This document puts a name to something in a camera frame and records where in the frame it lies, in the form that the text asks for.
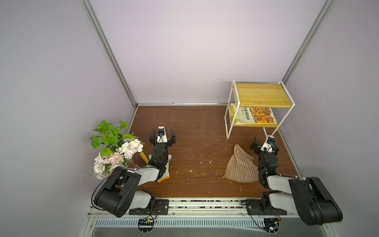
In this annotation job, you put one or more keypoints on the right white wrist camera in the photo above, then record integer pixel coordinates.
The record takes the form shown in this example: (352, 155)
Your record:
(269, 145)

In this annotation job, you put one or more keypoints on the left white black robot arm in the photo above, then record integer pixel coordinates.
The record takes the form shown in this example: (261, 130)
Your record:
(119, 193)

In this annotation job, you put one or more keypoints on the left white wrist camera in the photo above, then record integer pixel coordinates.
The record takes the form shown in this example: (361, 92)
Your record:
(162, 136)

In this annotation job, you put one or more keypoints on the small circuit board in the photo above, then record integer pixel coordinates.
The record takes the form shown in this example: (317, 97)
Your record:
(146, 225)
(271, 225)

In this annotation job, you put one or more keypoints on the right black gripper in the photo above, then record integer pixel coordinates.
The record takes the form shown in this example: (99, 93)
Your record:
(256, 147)

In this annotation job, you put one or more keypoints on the colourful China history picture book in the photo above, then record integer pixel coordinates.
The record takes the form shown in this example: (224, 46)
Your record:
(255, 116)

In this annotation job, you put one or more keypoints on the artificial flower bouquet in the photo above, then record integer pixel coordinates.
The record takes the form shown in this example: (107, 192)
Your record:
(116, 148)

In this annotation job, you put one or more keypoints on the brown striped cloth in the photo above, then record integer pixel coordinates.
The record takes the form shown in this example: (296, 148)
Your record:
(240, 167)

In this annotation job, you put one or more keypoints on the left small circuit board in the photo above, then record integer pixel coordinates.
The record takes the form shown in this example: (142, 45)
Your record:
(146, 225)

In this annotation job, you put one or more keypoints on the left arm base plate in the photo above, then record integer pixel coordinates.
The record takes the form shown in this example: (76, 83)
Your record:
(155, 207)

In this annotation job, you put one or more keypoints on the aluminium front rail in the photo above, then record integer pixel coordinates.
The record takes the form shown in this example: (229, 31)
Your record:
(213, 207)

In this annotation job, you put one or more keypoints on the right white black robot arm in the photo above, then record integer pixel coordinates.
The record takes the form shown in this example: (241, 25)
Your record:
(306, 197)

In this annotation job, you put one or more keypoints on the white wooden two-tier bookshelf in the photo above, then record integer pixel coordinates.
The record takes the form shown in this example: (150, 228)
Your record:
(273, 96)

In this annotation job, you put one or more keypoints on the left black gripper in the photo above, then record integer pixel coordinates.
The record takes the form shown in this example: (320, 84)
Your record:
(169, 144)

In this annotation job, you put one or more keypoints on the right small circuit board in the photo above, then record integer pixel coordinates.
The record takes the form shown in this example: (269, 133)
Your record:
(271, 225)

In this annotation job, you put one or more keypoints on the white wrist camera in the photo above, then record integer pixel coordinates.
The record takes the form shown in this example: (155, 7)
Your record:
(269, 145)
(162, 136)

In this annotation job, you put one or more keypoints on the white work glove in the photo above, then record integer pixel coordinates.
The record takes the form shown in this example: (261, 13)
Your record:
(156, 175)

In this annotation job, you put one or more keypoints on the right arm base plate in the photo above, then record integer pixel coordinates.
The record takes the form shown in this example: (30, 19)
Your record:
(257, 207)

